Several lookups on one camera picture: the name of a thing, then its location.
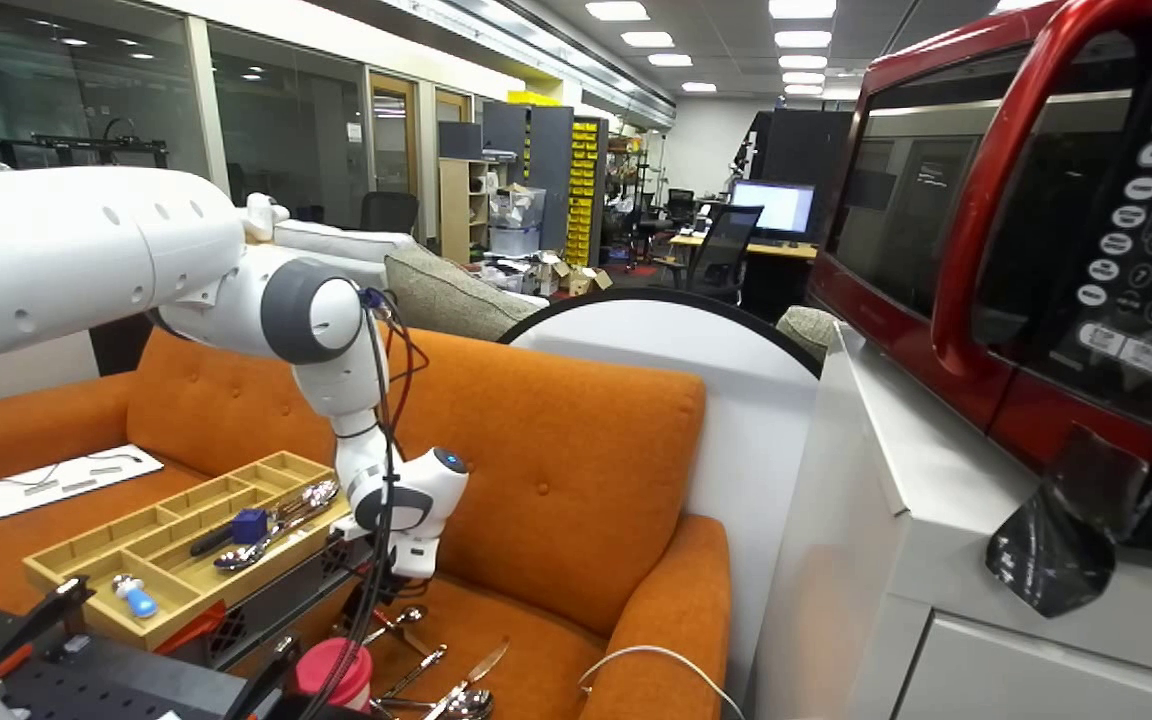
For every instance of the white paper sheet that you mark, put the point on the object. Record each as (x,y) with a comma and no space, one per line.
(60,480)

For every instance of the orange fabric couch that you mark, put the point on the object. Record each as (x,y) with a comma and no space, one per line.
(560,455)

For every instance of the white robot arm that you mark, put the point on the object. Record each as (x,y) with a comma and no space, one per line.
(70,254)

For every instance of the wooden cutlery tray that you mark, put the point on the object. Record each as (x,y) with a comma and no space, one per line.
(168,576)

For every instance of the computer monitor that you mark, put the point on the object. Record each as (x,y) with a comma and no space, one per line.
(774,210)

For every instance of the silver soup spoon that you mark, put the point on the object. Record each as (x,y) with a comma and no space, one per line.
(413,673)

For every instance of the pink lidded cup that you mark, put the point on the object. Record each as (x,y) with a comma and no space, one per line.
(333,670)

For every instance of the small silver teaspoon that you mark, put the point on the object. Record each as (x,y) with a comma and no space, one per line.
(400,622)

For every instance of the yellow shelf panel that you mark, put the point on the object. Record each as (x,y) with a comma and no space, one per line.
(587,187)

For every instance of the white partition box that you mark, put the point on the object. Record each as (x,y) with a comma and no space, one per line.
(17,376)

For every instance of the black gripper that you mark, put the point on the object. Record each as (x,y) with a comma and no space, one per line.
(400,593)

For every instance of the white sofa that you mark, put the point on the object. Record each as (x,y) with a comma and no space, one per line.
(337,241)

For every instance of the beige cushion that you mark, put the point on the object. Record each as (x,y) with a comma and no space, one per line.
(809,330)

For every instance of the red microwave oven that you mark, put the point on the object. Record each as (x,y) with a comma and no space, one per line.
(920,203)

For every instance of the grey cushion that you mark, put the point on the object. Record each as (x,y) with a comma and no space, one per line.
(461,297)

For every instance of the white cabinet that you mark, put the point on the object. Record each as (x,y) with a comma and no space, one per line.
(896,585)

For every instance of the black office chair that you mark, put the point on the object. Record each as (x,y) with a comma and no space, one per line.
(720,246)

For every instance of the large silver serving spoon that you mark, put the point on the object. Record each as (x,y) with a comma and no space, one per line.
(297,507)

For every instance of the white round black-rimmed panel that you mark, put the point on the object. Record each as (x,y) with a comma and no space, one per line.
(658,343)

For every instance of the black red-tipped tool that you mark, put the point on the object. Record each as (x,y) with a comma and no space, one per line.
(39,622)

